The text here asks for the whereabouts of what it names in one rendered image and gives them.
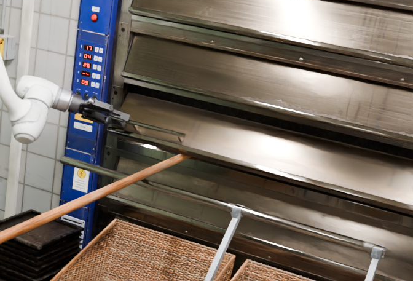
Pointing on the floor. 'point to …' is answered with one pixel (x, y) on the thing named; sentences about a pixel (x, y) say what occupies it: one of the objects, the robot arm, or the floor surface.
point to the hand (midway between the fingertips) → (119, 118)
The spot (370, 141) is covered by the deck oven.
